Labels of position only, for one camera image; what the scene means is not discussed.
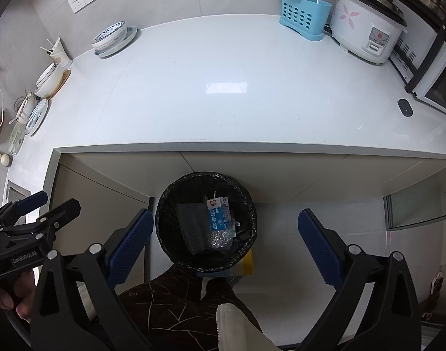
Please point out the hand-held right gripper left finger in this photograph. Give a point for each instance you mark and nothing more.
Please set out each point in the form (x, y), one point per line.
(131, 246)

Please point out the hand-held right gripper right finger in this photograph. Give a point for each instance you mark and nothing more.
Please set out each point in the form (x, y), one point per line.
(318, 248)

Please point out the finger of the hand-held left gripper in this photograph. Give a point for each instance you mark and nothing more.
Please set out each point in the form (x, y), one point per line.
(62, 212)
(29, 202)

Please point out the black trash bin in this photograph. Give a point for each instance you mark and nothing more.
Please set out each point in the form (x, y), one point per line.
(171, 234)

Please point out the clear bubble wrap sheet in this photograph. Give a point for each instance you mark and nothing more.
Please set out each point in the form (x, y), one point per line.
(193, 226)

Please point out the blue white milk carton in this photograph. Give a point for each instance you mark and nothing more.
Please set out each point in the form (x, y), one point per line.
(218, 214)

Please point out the person's left hand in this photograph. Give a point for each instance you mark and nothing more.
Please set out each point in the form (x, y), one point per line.
(20, 296)

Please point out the person's patterned trouser leg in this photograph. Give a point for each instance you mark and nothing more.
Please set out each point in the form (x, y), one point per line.
(171, 310)

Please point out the blue striped plate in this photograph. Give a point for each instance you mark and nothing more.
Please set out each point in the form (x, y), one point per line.
(37, 116)

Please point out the white folded cloth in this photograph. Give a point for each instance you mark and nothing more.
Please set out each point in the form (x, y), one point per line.
(237, 329)

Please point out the plain white bowl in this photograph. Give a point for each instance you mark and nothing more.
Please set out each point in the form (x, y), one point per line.
(49, 77)

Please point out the round wooden coaster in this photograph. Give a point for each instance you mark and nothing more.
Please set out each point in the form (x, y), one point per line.
(64, 80)

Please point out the white cup with sticks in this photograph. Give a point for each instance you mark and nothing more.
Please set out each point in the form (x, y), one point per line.
(59, 53)

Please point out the small black oval object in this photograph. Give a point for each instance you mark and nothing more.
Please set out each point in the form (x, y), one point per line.
(405, 108)

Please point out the blue patterned white bowl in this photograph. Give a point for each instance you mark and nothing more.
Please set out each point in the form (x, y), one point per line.
(109, 34)

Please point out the blue patterned white plate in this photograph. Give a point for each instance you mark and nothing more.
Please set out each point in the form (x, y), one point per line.
(129, 38)

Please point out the white microwave oven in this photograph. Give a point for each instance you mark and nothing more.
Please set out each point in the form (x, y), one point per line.
(438, 80)

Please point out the white floral rice cooker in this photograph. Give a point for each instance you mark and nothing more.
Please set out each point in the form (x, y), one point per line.
(365, 25)

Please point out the blue perforated utensil holder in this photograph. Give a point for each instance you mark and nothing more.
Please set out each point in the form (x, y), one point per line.
(305, 16)

